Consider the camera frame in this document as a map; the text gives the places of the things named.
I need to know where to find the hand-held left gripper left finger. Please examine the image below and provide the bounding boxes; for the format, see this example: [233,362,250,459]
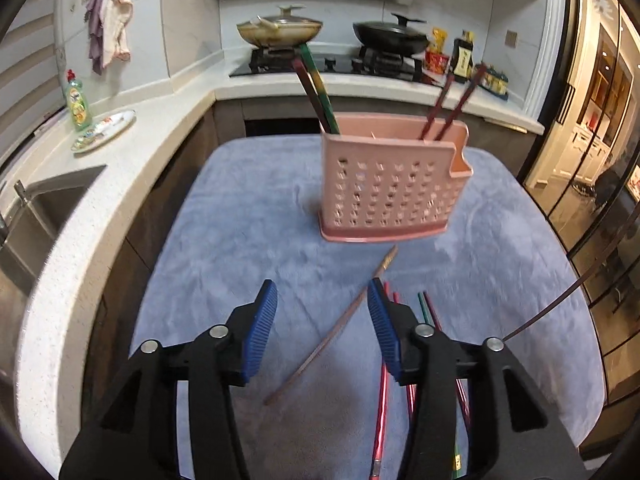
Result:
[59,279,279,480]

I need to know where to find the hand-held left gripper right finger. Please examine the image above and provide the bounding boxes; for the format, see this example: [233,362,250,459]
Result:
[366,278,587,480]

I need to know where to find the brown chopstick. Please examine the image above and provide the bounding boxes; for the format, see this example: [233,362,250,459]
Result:
[263,245,400,406]

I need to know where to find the pink perforated utensil holder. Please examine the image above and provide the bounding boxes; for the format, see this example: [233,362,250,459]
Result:
[318,114,474,246]

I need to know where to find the purple chopstick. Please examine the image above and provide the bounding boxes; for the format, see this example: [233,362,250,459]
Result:
[436,62,488,142]
[420,72,458,141]

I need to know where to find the blue-grey plush table cloth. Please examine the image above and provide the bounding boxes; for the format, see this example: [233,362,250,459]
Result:
[127,132,608,480]

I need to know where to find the dark framed glass door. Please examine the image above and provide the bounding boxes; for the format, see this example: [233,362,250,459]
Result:
[517,0,640,461]

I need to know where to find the steel sink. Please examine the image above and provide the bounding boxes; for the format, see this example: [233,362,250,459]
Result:
[0,164,108,301]

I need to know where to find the patterned plate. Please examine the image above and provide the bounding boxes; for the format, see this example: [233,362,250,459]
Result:
[70,109,137,153]

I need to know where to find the black gas stove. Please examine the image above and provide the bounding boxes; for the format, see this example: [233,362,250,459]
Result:
[229,45,428,82]

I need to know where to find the spice jar set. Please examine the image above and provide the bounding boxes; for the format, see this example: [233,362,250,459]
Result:
[480,62,511,101]

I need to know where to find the red and yellow snack packets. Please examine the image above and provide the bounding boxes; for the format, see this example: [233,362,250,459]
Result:
[425,50,452,75]

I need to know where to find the white room cabinet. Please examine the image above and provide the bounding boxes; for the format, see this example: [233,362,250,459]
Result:
[530,125,621,186]

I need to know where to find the dark soy sauce bottle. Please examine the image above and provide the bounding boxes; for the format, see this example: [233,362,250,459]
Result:
[449,30,476,81]

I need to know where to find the green dish soap bottle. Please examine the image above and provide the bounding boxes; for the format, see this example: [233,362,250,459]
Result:
[65,69,94,132]

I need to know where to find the black wok with lid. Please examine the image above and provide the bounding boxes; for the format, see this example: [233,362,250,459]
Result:
[352,12,431,57]

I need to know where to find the beige wok with lid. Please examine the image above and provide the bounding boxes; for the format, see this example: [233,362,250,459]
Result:
[236,4,324,50]

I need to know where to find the window blinds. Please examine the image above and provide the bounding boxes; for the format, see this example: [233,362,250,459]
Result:
[0,0,71,171]

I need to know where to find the white pink hanging cloth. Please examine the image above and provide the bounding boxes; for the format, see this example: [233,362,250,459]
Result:
[102,0,135,68]

